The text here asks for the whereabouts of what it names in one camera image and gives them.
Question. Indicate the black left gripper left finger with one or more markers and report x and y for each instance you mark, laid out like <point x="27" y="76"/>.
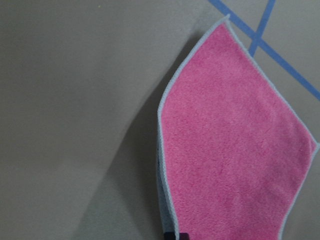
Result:
<point x="169" y="236"/>

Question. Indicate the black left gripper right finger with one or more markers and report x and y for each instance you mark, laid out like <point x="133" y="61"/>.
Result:
<point x="183" y="236"/>

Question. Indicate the pink and grey towel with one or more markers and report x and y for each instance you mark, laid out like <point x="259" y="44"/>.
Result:
<point x="232" y="154"/>

